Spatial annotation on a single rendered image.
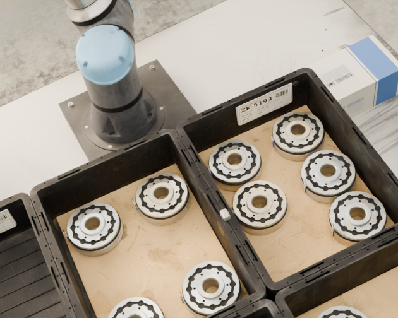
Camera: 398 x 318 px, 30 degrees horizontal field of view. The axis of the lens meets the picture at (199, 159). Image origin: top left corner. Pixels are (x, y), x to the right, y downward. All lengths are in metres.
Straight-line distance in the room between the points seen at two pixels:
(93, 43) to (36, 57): 1.45
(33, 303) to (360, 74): 0.84
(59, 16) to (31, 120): 1.33
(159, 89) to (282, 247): 0.55
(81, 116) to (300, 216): 0.60
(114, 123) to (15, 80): 1.35
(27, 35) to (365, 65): 1.72
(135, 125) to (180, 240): 0.33
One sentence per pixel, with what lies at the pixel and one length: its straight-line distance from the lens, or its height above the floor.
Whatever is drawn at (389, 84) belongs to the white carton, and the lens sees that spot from 1.68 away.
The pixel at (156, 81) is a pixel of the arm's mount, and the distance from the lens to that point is 1.74.
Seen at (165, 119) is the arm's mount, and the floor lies 0.75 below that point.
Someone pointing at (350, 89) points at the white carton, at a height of 0.79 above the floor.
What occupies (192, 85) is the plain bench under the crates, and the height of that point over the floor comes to 0.70.
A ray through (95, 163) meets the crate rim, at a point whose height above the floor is 0.93.
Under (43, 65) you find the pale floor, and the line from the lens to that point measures 2.92.
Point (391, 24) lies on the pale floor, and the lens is 2.88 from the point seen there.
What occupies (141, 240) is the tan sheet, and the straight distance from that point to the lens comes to 1.40.
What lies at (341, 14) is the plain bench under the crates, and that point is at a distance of 1.91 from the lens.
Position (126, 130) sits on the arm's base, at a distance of 1.60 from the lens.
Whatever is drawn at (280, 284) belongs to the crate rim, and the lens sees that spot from 1.22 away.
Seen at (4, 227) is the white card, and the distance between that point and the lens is 1.45.
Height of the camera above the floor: 2.03
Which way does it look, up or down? 55 degrees down
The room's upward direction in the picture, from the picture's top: 12 degrees counter-clockwise
